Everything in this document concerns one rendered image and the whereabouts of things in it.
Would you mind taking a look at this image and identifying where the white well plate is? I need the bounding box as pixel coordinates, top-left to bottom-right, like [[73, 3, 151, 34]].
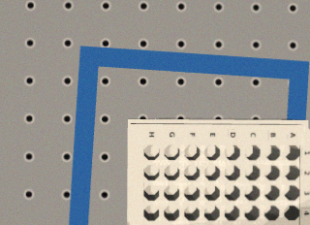
[[127, 119, 310, 225]]

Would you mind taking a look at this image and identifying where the blue tape outline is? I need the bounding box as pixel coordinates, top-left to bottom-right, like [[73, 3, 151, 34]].
[[69, 46, 309, 225]]

